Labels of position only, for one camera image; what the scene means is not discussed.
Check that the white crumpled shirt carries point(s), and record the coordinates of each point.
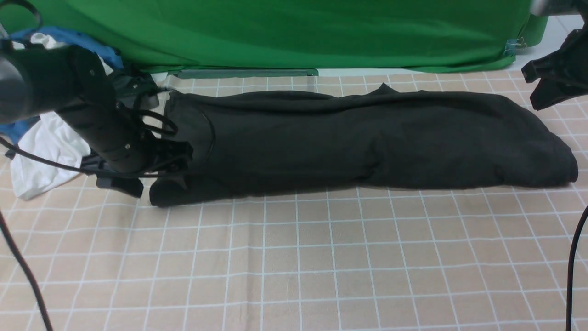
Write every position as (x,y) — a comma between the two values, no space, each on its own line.
(46,156)

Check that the dark teal crumpled shirt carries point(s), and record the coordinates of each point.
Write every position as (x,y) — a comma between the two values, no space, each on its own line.
(134,88)

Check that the dark gray long-sleeved shirt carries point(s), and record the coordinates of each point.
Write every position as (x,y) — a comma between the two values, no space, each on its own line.
(277,142)

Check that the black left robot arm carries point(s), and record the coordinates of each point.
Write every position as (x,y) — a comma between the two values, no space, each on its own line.
(99,115)

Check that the beige checkered tablecloth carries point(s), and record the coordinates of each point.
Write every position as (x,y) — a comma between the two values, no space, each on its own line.
(492,259)

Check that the blue crumpled garment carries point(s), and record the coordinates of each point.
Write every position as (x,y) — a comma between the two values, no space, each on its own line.
(52,37)

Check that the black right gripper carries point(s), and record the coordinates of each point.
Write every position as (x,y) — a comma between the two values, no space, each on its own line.
(562,74)

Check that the metal binder clip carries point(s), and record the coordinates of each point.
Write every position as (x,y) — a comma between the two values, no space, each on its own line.
(513,45)

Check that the green backdrop cloth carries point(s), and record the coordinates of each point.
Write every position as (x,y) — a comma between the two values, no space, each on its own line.
(428,36)

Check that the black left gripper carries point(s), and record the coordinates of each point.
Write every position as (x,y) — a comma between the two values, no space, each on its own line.
(119,163)

